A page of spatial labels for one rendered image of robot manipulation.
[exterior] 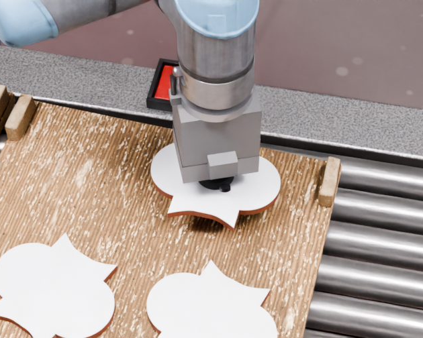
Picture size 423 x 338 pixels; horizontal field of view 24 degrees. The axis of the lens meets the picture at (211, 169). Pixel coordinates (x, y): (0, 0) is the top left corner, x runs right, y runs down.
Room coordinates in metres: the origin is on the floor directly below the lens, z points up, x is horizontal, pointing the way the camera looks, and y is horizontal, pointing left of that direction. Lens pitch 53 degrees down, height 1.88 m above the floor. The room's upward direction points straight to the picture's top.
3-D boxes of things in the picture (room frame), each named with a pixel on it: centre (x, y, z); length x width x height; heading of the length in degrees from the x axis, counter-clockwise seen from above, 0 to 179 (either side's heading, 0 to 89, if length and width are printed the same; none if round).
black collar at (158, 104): (0.86, 0.04, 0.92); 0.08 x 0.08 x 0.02; 79
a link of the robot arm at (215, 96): (0.66, 0.00, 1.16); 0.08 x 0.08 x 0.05
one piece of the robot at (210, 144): (0.65, 0.00, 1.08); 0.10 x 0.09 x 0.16; 11
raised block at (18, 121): (0.78, 0.24, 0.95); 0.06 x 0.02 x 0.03; 165
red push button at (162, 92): (0.86, 0.04, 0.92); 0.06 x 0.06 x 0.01; 79
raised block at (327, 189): (0.68, -0.14, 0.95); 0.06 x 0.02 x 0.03; 165
